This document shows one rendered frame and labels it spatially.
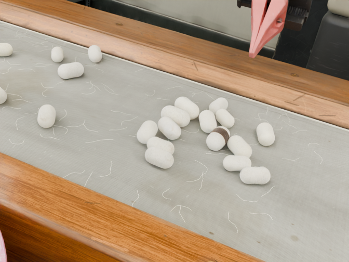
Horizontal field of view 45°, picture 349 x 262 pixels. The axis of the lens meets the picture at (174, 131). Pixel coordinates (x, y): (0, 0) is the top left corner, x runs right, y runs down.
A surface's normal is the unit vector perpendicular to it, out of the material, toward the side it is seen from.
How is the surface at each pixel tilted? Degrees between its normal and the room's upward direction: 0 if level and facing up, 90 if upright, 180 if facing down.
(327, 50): 90
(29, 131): 0
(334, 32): 90
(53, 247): 90
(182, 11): 89
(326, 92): 0
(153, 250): 0
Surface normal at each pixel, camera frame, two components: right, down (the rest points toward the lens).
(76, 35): -0.18, -0.25
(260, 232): 0.14, -0.83
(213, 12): -0.45, 0.42
